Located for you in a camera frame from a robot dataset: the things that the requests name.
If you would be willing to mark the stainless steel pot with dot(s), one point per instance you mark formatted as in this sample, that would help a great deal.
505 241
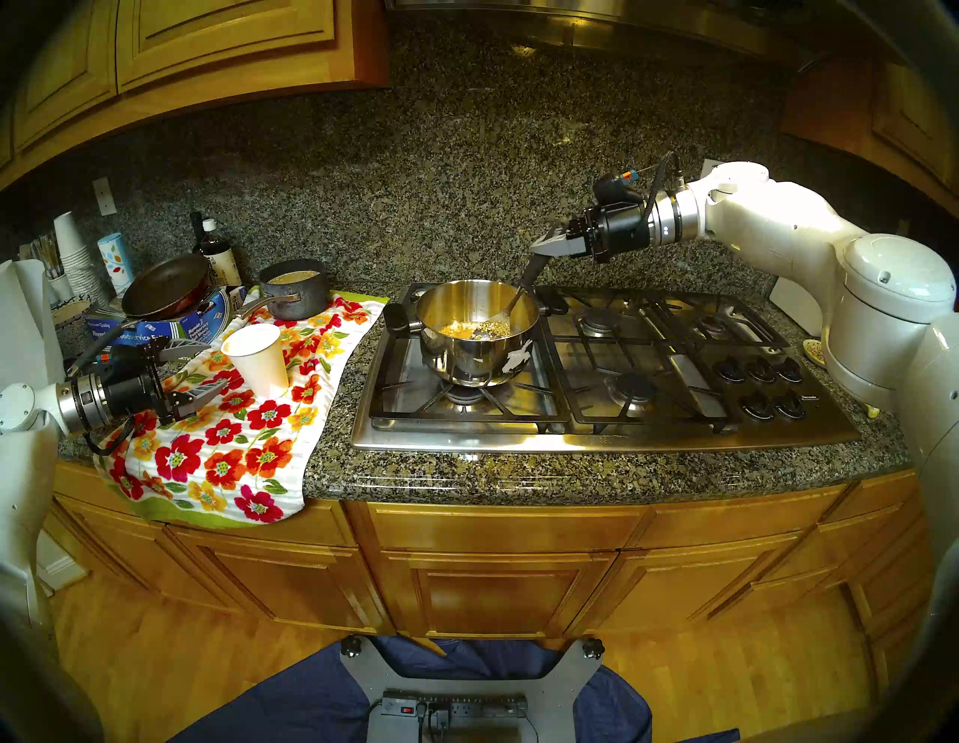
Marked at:
464 359

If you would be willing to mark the stainless range hood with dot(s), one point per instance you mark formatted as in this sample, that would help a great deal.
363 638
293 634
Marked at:
599 26

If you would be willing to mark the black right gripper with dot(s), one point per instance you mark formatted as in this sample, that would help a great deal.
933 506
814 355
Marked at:
610 228

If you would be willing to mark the white wall power outlet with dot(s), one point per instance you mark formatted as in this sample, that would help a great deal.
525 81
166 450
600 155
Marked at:
708 166

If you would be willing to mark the floral kitchen towel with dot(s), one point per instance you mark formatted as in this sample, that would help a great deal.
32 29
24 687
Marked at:
240 449

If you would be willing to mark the blue aluminium foil box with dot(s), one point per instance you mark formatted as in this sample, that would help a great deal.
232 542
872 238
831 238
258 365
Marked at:
202 322

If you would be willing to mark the grey power strip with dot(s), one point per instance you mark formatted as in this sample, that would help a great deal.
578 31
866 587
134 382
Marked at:
472 705

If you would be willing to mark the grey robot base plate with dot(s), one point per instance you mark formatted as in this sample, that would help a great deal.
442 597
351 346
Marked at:
562 696

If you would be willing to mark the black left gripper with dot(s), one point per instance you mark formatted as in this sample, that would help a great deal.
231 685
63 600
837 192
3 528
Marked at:
135 393

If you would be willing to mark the white toaster oven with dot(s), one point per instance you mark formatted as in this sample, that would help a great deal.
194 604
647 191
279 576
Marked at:
798 307

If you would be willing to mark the white wall switch plate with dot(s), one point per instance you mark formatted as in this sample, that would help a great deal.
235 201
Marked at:
105 196

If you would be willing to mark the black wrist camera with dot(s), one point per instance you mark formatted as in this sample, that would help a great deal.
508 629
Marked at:
616 191
118 361

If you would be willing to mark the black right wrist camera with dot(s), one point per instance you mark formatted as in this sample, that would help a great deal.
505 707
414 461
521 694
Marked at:
616 191

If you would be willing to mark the blue patterned paper cup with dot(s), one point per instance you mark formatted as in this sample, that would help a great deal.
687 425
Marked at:
116 262

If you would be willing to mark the white utensil mug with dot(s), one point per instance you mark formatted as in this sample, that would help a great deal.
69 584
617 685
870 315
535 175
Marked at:
58 284

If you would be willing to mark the small patterned ceramic dish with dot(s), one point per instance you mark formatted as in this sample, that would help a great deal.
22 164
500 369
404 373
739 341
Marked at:
815 352

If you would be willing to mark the white paper cup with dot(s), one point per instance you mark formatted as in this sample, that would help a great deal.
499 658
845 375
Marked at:
258 363

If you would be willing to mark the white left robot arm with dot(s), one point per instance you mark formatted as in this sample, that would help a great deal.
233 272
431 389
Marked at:
22 479

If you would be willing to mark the stainless gas cooktop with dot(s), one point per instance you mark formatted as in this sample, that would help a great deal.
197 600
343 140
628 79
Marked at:
674 404

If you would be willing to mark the wooden wall cabinet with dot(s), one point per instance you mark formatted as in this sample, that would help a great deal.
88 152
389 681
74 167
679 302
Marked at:
225 45
899 112

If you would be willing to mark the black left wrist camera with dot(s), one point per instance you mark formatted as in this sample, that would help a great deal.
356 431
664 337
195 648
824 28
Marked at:
118 361

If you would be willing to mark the stack of white paper cups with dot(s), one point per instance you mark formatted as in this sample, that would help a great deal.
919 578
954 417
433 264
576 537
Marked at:
79 258

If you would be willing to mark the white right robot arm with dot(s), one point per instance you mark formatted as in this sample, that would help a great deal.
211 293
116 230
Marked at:
824 247

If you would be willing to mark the patterned ceramic bowl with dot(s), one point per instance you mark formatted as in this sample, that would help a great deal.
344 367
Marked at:
71 322

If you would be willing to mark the wooden base cabinets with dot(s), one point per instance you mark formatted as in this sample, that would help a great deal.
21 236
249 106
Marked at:
487 577

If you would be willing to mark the small dark saucepan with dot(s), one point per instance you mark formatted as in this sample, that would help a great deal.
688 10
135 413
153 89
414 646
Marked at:
303 298

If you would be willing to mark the red frying pan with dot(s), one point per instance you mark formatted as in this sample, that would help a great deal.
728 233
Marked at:
165 288

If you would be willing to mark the white paper towel roll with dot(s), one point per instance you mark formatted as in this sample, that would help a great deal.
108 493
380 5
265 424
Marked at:
30 337

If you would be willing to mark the white-capped labelled glass bottle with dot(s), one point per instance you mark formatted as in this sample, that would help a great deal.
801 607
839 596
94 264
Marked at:
222 262

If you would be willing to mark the dark-capped glass bottle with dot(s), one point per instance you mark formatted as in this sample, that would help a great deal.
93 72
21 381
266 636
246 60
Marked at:
196 228

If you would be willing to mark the dark blue floor cloth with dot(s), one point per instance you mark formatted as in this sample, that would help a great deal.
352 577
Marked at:
300 696

